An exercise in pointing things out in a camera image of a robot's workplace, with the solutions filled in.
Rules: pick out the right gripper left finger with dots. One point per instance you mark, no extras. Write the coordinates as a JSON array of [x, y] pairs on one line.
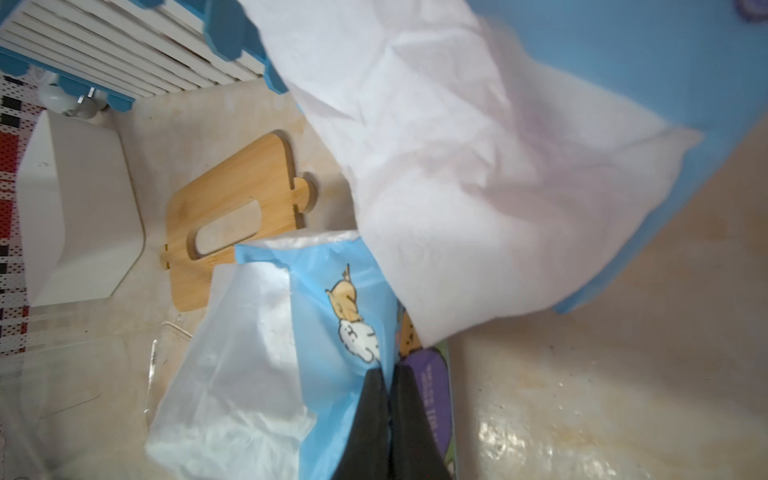
[[366, 455]]

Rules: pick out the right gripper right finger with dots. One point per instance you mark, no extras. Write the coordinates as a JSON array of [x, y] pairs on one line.
[[414, 454]]

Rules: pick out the blue soft tissue pack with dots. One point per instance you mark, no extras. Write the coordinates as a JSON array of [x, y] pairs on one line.
[[270, 383]]

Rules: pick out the bamboo slotted lid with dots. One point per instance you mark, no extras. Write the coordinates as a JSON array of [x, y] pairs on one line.
[[254, 194]]

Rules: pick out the clear plastic tissue box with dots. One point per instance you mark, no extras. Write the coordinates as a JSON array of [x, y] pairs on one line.
[[78, 384]]

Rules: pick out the blue tissue pack with sheet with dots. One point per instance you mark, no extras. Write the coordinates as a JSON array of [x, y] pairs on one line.
[[509, 156]]

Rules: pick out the blue white toy crib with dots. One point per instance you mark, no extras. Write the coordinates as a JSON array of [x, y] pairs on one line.
[[134, 49]]

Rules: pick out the white alarm clock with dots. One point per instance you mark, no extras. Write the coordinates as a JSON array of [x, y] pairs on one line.
[[84, 106]]

